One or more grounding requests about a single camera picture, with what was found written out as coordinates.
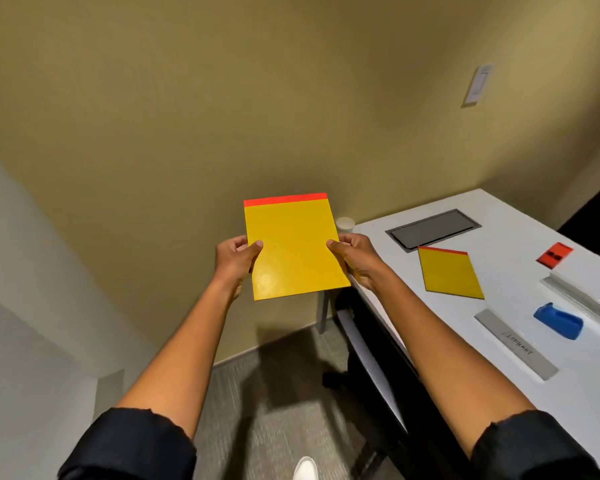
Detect person's right hand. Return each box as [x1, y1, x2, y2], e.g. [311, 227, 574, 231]
[325, 232, 394, 295]

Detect person's left hand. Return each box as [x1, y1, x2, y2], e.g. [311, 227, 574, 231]
[213, 234, 265, 301]

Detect yellow notepad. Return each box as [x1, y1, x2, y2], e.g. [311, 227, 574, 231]
[243, 192, 352, 302]
[417, 245, 485, 301]

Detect red stapler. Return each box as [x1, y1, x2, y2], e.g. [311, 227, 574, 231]
[535, 242, 575, 270]

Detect blue tape dispenser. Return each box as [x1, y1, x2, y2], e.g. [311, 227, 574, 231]
[533, 302, 585, 341]

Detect person's right forearm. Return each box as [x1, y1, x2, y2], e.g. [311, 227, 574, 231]
[372, 267, 536, 461]

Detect person's left forearm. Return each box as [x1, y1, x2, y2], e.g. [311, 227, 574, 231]
[115, 277, 243, 441]

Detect person's black left sleeve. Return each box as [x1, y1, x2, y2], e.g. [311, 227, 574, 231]
[57, 407, 199, 480]

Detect person's black sleeve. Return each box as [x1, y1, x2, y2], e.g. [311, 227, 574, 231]
[469, 409, 600, 480]
[57, 407, 199, 480]

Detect person's white shoe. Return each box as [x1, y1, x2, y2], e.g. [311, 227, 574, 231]
[292, 456, 319, 480]

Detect person's black right sleeve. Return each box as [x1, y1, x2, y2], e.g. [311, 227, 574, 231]
[469, 409, 600, 480]

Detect clear acrylic name sign holder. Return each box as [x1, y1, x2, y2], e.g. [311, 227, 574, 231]
[539, 271, 600, 331]
[473, 308, 560, 381]

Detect grey table cable hatch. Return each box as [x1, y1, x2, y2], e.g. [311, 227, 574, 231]
[385, 208, 483, 253]

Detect white wall switch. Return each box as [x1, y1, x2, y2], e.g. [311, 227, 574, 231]
[463, 64, 494, 107]

